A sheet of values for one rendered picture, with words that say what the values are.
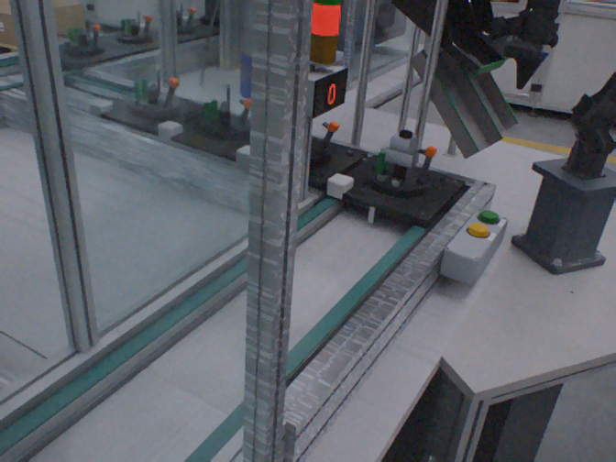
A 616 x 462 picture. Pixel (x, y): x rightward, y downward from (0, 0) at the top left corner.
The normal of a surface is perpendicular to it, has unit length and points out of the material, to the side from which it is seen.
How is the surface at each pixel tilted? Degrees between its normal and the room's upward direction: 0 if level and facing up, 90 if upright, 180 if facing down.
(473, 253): 0
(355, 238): 0
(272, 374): 90
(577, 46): 90
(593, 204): 90
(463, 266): 90
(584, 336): 0
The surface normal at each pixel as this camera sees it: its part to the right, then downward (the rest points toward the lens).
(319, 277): 0.07, -0.86
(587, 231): 0.39, 0.49
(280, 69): -0.52, 0.40
